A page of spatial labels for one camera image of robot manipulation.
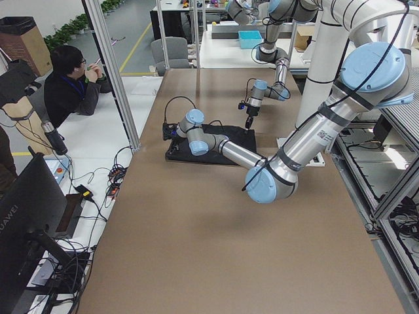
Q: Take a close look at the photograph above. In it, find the black power adapter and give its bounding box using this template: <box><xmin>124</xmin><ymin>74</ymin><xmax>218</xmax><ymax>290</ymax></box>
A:
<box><xmin>75</xmin><ymin>184</ymin><xmax>93</xmax><ymax>200</ymax></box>

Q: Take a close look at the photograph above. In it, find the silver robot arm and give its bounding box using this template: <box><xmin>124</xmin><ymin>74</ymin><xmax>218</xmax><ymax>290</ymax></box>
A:
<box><xmin>162</xmin><ymin>1</ymin><xmax>418</xmax><ymax>203</ymax></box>
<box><xmin>227</xmin><ymin>1</ymin><xmax>318</xmax><ymax>130</ymax></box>

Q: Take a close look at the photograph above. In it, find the aluminium profile post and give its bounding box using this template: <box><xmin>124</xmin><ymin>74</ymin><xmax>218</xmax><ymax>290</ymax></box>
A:
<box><xmin>81</xmin><ymin>0</ymin><xmax>140</xmax><ymax>152</ymax></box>

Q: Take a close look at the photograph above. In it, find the cardboard box with liner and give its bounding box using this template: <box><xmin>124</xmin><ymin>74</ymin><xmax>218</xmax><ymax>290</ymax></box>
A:
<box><xmin>1</xmin><ymin>16</ymin><xmax>52</xmax><ymax>77</ymax></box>

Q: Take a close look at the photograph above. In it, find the black computer monitor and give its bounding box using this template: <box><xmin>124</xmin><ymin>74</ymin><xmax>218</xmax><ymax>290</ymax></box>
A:
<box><xmin>1</xmin><ymin>153</ymin><xmax>71</xmax><ymax>313</ymax></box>

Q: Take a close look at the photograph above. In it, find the grey hub with orange ports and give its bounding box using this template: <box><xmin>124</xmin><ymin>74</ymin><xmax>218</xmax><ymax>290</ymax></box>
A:
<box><xmin>108</xmin><ymin>167</ymin><xmax>128</xmax><ymax>184</ymax></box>

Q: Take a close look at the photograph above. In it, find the blue plastic bin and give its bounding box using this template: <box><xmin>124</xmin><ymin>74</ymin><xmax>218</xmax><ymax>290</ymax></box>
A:
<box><xmin>238</xmin><ymin>30</ymin><xmax>263</xmax><ymax>49</ymax></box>

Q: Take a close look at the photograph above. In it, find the grey office chair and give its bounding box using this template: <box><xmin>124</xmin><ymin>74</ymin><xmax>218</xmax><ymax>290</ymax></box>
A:
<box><xmin>151</xmin><ymin>37</ymin><xmax>191</xmax><ymax>77</ymax></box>

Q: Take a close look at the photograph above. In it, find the seated man in black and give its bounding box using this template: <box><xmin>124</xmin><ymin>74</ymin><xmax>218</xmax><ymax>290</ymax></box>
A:
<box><xmin>44</xmin><ymin>45</ymin><xmax>112</xmax><ymax>128</ymax></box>

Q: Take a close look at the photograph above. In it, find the black insulated bottle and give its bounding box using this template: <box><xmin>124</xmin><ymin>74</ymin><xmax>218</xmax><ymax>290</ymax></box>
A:
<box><xmin>41</xmin><ymin>120</ymin><xmax>68</xmax><ymax>155</ymax></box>

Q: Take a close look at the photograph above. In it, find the blue white teach pendant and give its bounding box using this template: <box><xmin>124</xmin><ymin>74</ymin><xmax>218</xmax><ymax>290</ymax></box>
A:
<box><xmin>44</xmin><ymin>156</ymin><xmax>69</xmax><ymax>184</ymax></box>

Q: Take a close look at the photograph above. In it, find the black t-shirt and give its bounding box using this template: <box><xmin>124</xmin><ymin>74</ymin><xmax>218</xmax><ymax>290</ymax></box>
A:
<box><xmin>165</xmin><ymin>123</ymin><xmax>258</xmax><ymax>166</ymax></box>

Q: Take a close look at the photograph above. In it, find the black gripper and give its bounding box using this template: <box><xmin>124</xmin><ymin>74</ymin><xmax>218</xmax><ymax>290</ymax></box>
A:
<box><xmin>244</xmin><ymin>106</ymin><xmax>260</xmax><ymax>133</ymax></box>
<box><xmin>167</xmin><ymin>135</ymin><xmax>183</xmax><ymax>154</ymax></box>

